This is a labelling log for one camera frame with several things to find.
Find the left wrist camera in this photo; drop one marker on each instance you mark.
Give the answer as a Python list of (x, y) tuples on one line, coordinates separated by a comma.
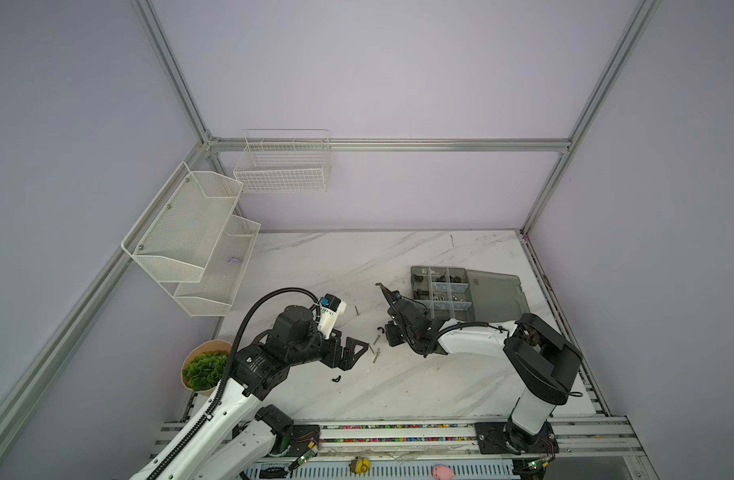
[(331, 307)]

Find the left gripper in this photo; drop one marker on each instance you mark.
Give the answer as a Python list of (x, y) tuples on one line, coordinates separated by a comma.
[(346, 360)]

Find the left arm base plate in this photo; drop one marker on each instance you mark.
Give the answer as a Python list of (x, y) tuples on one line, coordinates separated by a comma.
[(296, 442)]

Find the potted green plant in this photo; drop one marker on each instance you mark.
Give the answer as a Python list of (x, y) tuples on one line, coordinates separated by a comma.
[(203, 368)]

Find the yellow small object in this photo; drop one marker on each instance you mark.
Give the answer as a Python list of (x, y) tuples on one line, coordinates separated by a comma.
[(359, 465)]

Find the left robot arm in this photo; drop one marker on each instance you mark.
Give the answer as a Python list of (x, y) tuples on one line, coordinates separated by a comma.
[(233, 429)]

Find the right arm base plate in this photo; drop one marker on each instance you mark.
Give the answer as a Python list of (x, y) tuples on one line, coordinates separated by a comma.
[(507, 438)]

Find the white mesh shelf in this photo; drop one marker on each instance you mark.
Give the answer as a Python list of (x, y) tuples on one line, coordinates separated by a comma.
[(174, 240), (215, 294)]

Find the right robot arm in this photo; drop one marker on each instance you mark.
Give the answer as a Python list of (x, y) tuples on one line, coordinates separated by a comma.
[(545, 361)]

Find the white wire basket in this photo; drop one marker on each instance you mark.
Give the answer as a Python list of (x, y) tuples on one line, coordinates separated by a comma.
[(284, 161)]

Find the pink small object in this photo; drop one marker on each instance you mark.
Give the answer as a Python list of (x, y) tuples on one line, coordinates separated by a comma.
[(442, 472)]

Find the upper white mesh shelf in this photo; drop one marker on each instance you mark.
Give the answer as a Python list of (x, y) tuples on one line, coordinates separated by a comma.
[(174, 240)]

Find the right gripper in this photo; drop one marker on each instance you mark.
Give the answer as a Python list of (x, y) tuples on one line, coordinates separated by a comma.
[(390, 336)]

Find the grey plastic organizer box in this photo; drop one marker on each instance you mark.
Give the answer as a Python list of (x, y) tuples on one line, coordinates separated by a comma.
[(452, 293)]

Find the lower white mesh shelf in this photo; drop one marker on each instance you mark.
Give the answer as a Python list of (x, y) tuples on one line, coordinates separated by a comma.
[(215, 294)]

